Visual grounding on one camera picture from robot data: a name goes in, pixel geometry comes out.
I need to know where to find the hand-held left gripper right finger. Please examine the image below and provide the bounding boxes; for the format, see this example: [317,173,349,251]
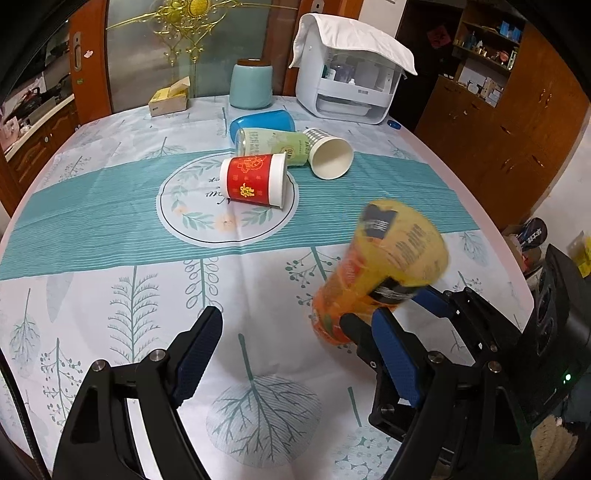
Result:
[370,308,540,480]

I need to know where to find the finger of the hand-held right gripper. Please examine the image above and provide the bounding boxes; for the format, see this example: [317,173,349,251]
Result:
[341,314,411,437]
[411,286,525,366]

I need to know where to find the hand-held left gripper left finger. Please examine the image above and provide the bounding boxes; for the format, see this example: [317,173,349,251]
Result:
[52,305,224,480]

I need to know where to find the orange yellow printed cup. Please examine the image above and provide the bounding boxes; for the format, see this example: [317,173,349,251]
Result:
[311,198,451,346]

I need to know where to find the checkered white paper cup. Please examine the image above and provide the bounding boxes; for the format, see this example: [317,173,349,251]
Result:
[302,128,355,181]

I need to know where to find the red paper cup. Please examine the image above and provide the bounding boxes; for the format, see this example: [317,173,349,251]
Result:
[220,153,288,209]

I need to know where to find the green printed cup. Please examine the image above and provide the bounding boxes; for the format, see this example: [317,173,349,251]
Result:
[235,127,311,167]

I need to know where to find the blue plastic cup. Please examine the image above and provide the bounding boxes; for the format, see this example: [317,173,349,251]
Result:
[229,109,295,147]

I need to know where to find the black racket bag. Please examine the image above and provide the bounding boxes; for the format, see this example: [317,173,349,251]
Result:
[516,217,548,251]

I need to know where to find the leaf print tablecloth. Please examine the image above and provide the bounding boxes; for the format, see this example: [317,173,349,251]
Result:
[0,95,539,480]

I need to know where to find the wooden cabinet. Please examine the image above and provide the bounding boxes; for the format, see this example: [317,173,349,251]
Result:
[414,0,591,232]

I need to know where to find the white countertop appliance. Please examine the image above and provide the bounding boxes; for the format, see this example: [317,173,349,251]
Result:
[295,28,402,125]

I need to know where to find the yellow cardboard box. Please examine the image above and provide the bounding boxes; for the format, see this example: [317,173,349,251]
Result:
[148,76,191,117]

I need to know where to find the teal ceramic jar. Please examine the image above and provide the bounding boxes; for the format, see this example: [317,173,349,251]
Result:
[229,58,274,110]

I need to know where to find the white towel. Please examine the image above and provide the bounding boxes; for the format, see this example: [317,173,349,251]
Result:
[288,13,419,77]

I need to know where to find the kitchen counter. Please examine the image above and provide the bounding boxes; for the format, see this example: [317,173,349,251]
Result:
[0,90,79,160]

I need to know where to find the glass door with gold ornament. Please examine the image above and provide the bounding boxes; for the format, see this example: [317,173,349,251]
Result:
[69,0,319,114]

